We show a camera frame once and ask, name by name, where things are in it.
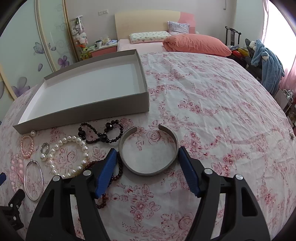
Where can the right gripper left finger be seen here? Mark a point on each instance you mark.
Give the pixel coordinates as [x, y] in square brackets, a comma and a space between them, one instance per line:
[52, 218]

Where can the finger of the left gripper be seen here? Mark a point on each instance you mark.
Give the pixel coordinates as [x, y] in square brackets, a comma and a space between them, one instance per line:
[2, 178]

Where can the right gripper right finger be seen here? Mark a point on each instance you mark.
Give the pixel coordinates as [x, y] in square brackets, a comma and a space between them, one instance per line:
[242, 219]

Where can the thin silver bangle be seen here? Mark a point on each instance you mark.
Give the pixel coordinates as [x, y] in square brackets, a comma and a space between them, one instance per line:
[33, 181]

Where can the silver cuff bangle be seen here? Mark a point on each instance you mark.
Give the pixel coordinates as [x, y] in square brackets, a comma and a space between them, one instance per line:
[148, 167]

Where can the single pearl earring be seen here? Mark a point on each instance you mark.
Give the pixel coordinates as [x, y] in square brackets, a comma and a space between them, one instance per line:
[33, 133]

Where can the floral pink bedsheet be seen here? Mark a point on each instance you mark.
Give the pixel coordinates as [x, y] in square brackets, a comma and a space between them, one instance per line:
[224, 118]

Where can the floral sliding wardrobe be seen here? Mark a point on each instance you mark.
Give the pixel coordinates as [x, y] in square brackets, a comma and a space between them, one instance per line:
[34, 44]

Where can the grey shallow cardboard box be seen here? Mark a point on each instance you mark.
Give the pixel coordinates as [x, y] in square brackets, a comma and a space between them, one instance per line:
[106, 86]

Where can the pink curtain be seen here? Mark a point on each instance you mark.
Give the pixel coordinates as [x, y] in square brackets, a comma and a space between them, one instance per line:
[288, 81]

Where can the blue plush garment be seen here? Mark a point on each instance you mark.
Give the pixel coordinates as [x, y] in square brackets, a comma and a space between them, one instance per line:
[272, 69]

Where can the white mug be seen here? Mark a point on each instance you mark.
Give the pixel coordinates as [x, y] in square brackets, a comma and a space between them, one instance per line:
[98, 43]

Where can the clear tube of plush toys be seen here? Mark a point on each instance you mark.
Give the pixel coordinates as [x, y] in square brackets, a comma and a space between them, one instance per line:
[79, 37]

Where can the pink bedside table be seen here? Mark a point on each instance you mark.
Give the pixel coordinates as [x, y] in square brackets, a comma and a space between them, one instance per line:
[104, 50]

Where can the orange pink quilt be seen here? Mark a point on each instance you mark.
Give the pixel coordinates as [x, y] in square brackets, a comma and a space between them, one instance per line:
[196, 43]

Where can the dark wooden chair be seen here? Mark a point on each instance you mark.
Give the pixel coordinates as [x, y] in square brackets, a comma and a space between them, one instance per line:
[234, 36]

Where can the beige pink headboard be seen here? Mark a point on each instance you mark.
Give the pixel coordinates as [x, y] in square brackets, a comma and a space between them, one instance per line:
[150, 20]

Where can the small lilac pillow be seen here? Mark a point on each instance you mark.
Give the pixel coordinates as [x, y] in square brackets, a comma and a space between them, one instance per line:
[175, 28]

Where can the floral white pillow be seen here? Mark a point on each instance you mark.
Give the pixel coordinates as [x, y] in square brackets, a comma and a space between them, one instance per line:
[148, 37]

